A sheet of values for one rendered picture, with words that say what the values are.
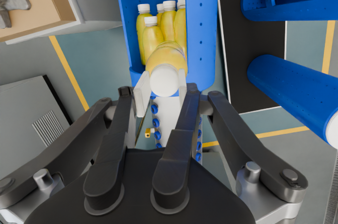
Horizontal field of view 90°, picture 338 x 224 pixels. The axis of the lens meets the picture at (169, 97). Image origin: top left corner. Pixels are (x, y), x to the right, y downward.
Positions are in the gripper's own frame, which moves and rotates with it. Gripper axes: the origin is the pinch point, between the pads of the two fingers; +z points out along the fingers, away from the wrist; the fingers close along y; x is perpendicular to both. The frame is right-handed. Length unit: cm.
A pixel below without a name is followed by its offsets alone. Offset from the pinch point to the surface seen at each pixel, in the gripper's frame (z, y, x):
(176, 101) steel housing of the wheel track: 55, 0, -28
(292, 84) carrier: 74, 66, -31
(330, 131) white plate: 44, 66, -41
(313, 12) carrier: 60, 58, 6
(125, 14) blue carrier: 40.0, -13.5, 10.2
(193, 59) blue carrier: 25.8, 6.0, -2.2
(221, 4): 133, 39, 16
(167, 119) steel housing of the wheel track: 55, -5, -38
